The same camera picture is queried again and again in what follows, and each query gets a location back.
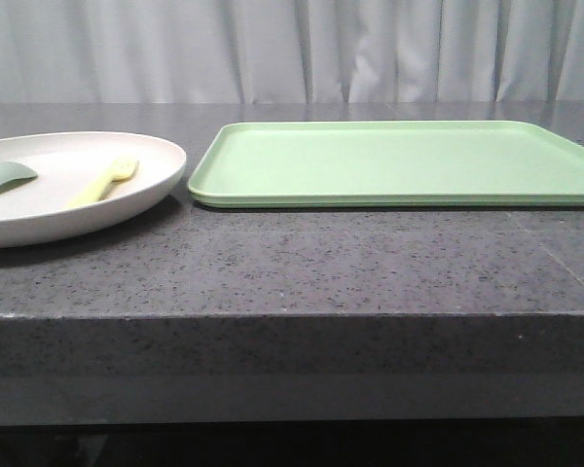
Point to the yellow plastic fork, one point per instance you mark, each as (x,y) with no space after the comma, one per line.
(119,170)

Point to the white round plate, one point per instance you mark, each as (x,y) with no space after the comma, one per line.
(66,162)

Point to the light green serving tray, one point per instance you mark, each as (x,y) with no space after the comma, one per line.
(389,164)

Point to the green plastic spoon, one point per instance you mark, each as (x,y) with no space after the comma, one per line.
(15,174)

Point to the white curtain backdrop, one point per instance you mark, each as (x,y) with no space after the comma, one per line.
(290,51)

